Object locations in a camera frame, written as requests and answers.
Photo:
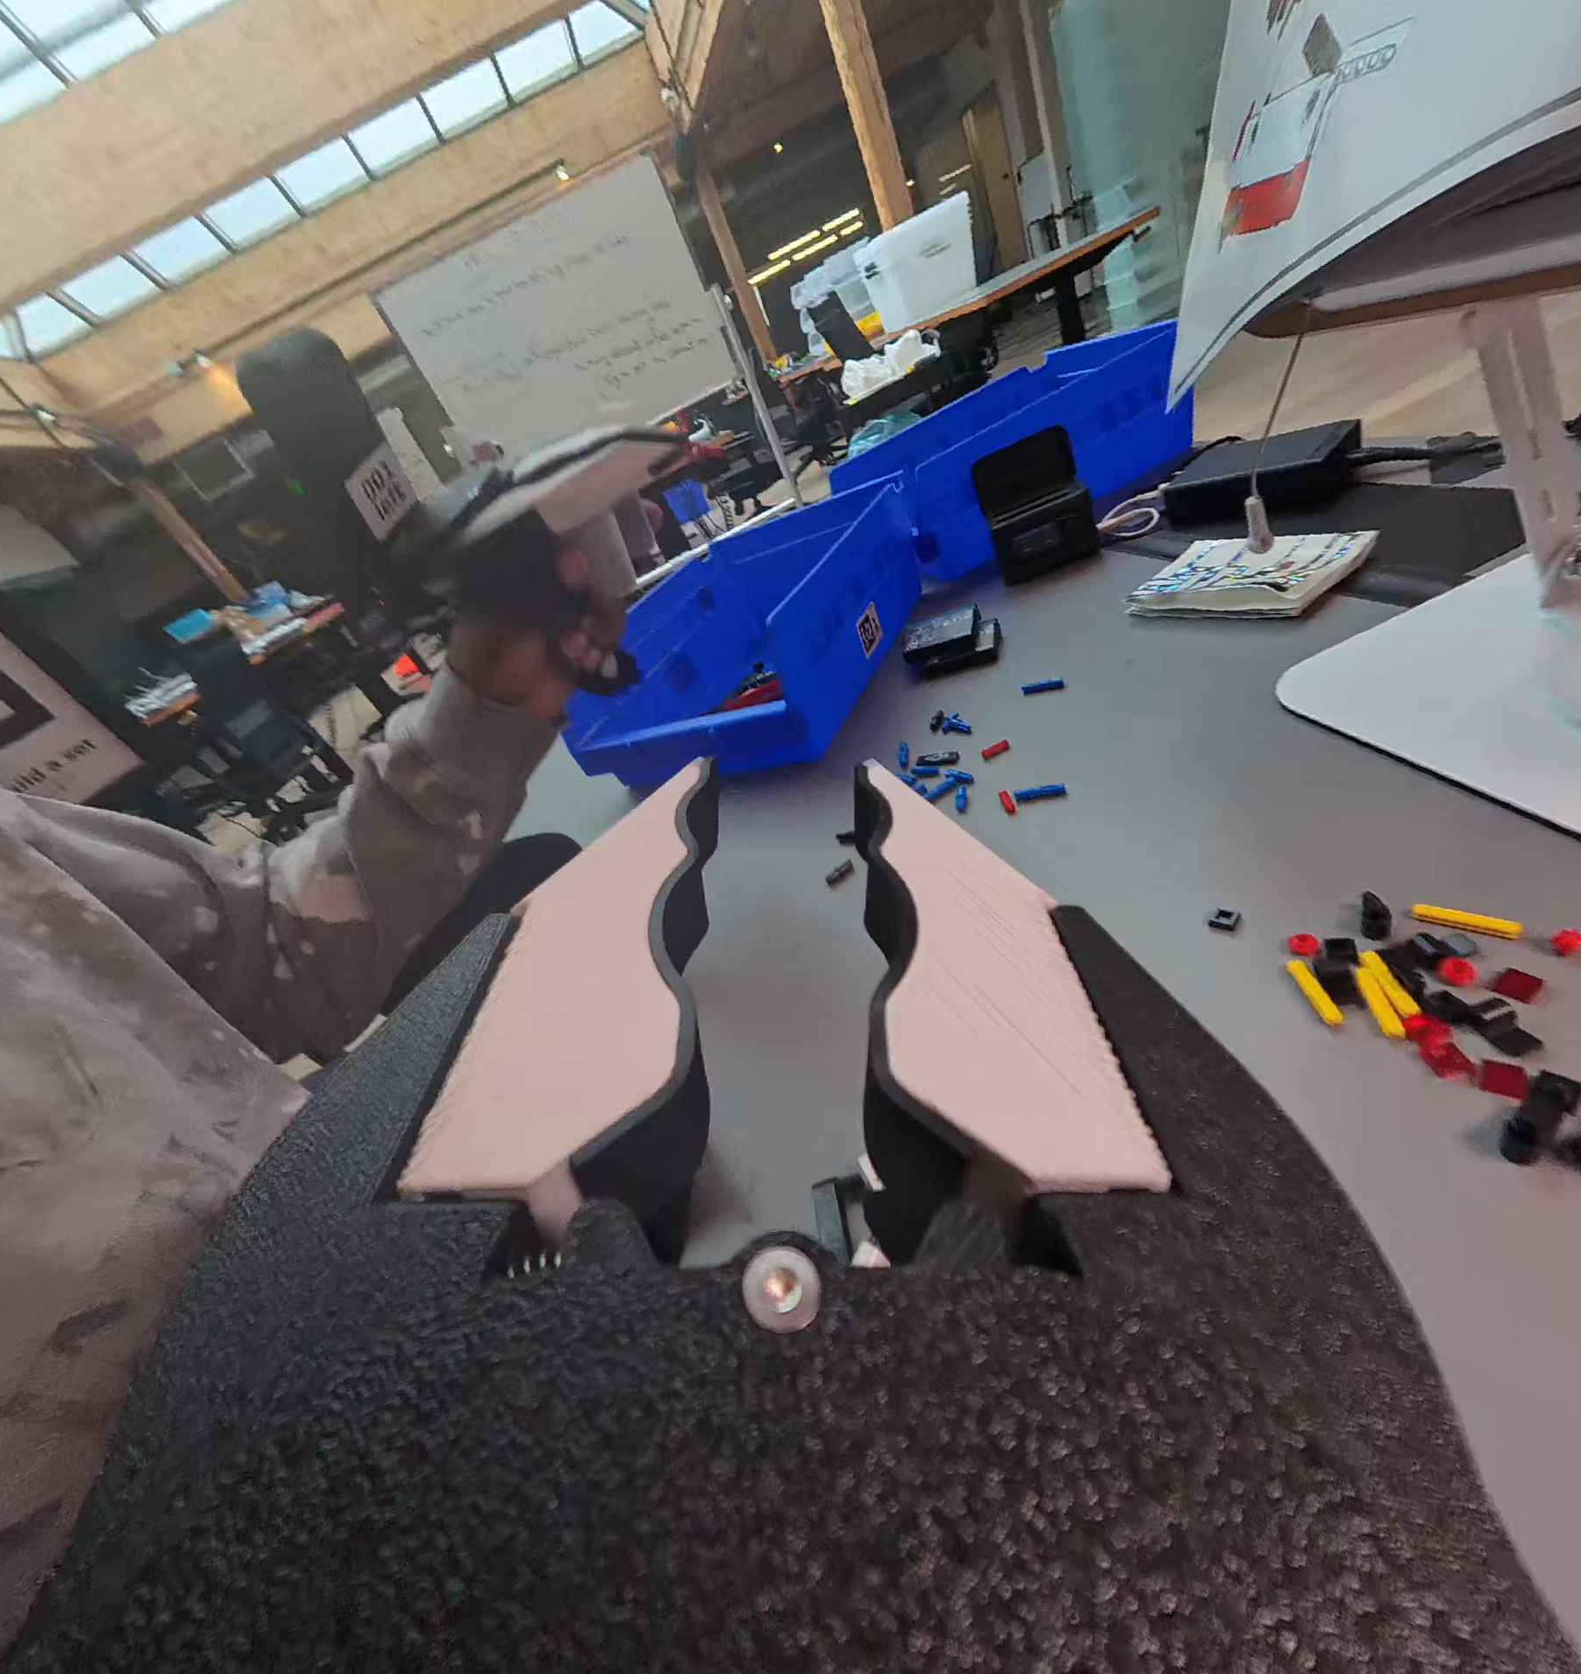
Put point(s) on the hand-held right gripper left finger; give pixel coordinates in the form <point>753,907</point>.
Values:
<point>556,1022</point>

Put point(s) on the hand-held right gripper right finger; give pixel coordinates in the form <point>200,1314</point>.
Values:
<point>1014,1033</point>

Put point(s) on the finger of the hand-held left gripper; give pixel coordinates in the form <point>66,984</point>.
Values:
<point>595,479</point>

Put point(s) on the person's left forearm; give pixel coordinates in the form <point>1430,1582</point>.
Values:
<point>412,812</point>

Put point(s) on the grey desk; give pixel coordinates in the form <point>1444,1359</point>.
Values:
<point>1130,838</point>

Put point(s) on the wooden background desk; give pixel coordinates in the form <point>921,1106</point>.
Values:
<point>1065,256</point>

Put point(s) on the person's left hand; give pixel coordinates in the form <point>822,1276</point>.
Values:
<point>516,668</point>

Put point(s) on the whiteboard on stand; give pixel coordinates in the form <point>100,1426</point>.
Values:
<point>542,327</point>

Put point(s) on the blue bin with square tag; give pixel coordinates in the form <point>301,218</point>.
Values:
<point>739,603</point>

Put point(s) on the pile of blue black pins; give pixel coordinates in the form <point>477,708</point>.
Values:
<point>1039,793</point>

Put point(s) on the red toy pieces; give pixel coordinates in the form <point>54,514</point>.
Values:
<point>759,688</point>

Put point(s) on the teal plastic bag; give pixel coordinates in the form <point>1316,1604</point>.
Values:
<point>889,435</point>

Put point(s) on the white plastic bags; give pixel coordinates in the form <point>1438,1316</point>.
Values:
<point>889,366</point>

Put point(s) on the black flat battery pack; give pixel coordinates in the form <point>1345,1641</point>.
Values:
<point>941,631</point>
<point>968,654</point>

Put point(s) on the clear storage boxes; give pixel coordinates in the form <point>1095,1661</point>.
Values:
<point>921,262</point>

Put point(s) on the black charger case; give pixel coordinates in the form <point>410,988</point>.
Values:
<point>1033,524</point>

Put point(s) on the pile of yellow red pieces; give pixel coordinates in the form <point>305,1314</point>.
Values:
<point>1468,921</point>

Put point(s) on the person's grey sweatshirt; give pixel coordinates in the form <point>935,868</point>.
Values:
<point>58,1047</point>

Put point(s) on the white book stand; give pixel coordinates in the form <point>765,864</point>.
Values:
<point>1418,708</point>

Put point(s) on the shiny sticker sheet packet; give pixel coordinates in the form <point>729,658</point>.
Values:
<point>1262,575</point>

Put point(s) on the blue storage bin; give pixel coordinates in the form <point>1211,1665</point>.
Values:
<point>1130,394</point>

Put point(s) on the black power adapter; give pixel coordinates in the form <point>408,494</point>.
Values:
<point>1262,465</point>

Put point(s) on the instruction manual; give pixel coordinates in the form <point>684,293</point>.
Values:
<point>1393,106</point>

